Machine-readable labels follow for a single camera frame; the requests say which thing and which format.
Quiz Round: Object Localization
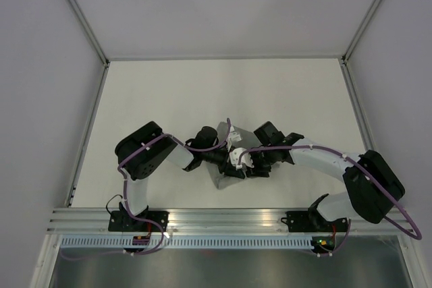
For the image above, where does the aluminium front rail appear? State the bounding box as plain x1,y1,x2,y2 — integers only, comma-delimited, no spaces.
47,206,415,237

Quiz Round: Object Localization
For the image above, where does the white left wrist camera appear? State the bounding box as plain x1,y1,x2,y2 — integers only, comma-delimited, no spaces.
226,126,242,150

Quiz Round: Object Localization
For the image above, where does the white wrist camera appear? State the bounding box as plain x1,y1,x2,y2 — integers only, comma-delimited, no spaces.
229,148,254,170
226,126,242,150

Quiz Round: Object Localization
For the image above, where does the right aluminium frame post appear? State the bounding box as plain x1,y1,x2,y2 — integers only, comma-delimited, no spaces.
340,0,384,65

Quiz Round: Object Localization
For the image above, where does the grey cloth napkin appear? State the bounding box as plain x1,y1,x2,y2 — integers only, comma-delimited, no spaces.
207,122,261,190

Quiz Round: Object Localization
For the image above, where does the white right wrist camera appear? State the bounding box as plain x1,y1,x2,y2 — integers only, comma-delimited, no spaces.
229,148,254,170

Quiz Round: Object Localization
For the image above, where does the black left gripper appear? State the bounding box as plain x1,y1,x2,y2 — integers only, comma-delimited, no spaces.
202,145,244,179

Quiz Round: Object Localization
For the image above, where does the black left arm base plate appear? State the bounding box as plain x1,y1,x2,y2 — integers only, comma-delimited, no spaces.
108,210,169,233

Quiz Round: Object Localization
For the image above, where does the white slotted cable duct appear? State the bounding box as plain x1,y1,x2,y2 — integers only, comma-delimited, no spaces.
60,235,313,250

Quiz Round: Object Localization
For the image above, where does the aluminium frame post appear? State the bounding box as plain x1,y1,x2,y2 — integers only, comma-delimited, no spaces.
66,0,109,67
340,0,384,65

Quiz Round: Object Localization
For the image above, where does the left aluminium frame post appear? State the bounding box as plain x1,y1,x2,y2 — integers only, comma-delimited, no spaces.
66,0,109,67

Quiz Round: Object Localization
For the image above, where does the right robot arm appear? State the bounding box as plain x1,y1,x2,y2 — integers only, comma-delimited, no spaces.
234,121,406,231

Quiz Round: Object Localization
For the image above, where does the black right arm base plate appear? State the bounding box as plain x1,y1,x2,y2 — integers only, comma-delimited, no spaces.
280,210,348,233

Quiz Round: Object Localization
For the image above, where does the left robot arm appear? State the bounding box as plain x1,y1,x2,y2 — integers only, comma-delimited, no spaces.
115,120,246,231

